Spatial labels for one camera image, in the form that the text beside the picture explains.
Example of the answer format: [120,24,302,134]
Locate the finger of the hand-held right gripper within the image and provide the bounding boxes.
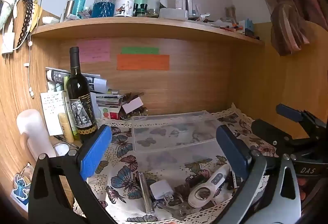
[251,119,308,158]
[276,104,328,139]

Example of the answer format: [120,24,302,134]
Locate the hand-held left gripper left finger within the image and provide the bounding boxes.
[28,125,118,224]

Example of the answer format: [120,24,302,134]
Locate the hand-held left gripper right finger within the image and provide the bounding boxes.
[216,125,301,224]

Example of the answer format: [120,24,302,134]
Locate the small black object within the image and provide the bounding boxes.
[228,170,241,190]

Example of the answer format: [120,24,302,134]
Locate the butterfly print tablecloth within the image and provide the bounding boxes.
[73,104,280,224]

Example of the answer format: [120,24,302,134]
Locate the round white jar lid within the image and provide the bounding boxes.
[53,143,71,156]

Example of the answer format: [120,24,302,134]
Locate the cream tube bottle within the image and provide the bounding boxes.
[58,113,74,142]

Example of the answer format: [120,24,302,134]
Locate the colourful booklet stack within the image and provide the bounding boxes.
[96,95,123,119]

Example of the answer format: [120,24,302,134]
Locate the white handheld thermometer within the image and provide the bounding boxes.
[188,164,231,208]

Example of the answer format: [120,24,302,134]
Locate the dark wine bottle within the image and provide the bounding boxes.
[65,46,98,143]

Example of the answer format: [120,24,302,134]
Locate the white paper note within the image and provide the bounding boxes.
[40,91,67,136]

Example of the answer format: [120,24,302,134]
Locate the white card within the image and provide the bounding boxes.
[122,97,144,113]

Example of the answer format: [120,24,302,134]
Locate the clear plastic container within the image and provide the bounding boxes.
[131,110,228,172]

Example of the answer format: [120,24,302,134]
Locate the silver metal tube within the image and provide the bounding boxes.
[138,171,154,214]

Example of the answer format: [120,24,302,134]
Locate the brown dried flowers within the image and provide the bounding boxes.
[120,92,149,121]

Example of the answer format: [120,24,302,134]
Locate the white cylindrical bottle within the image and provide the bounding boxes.
[17,109,57,160]

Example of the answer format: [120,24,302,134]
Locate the white charger plug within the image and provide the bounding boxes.
[149,180,175,204]

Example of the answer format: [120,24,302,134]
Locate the blue cartoon sticker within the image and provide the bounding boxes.
[10,165,34,205]

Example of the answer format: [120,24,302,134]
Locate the metal keys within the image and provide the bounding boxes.
[156,198,190,221]

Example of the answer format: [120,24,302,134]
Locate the rolled printed paper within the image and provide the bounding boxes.
[46,67,107,93]

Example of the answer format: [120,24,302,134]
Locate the orange sticky note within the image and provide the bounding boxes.
[117,54,170,71]

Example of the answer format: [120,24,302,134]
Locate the pink sticky note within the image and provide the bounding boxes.
[77,39,111,62]

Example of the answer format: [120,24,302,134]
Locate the brown striped curtain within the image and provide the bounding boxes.
[225,0,328,57]

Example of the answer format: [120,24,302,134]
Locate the green sticky note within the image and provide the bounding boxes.
[121,47,159,55]

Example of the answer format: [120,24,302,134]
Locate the small glass jar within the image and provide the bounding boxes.
[225,6,236,22]

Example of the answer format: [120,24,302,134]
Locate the wooden shelf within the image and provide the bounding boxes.
[31,18,264,46]

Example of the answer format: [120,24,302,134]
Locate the white power adapter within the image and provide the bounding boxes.
[2,32,14,55]

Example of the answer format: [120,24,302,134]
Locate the silver metal flask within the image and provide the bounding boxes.
[63,0,75,22]

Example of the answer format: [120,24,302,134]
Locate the blue liquid glass bottle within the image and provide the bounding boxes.
[91,0,116,18]

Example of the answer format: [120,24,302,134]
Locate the white case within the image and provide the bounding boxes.
[159,8,189,20]

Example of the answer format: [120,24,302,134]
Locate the tall teal bottle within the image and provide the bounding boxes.
[72,0,89,17]

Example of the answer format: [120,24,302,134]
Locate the green fluffy towel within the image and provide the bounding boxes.
[0,0,20,30]

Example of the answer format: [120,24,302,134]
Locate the white charging cable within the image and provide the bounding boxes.
[24,37,35,98]

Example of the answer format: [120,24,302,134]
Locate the dark bead necklace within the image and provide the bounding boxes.
[17,0,34,48]

